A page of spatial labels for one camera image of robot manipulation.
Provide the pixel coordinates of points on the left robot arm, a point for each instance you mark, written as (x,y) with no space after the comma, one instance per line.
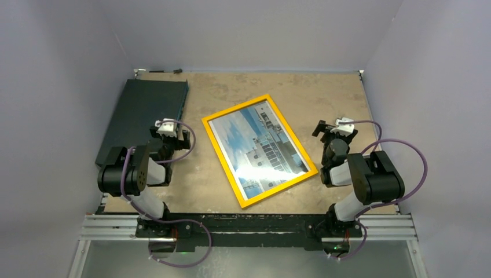
(128,173)

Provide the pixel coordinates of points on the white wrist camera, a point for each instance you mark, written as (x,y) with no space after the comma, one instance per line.
(166,127)
(344,126)

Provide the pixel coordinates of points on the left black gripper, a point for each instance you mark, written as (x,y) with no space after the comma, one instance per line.
(180,144)

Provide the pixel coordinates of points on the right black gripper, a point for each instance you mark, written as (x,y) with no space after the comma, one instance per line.
(321,127)

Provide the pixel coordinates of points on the building and sky photo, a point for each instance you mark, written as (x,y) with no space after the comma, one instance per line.
(258,151)

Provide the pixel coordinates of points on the dark blue flat box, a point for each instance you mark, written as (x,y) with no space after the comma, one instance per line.
(140,105)

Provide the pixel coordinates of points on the yellow picture frame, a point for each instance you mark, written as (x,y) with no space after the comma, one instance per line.
(247,203)

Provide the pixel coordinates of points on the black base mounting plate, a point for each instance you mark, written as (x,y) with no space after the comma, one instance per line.
(312,232)

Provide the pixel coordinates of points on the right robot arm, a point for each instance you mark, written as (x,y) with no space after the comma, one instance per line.
(374,178)

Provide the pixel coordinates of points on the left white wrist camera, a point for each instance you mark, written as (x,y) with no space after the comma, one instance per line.
(166,127)

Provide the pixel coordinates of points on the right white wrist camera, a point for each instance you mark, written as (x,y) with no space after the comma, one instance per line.
(344,126)

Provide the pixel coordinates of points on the aluminium rail frame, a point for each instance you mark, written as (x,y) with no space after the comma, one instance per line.
(380,227)

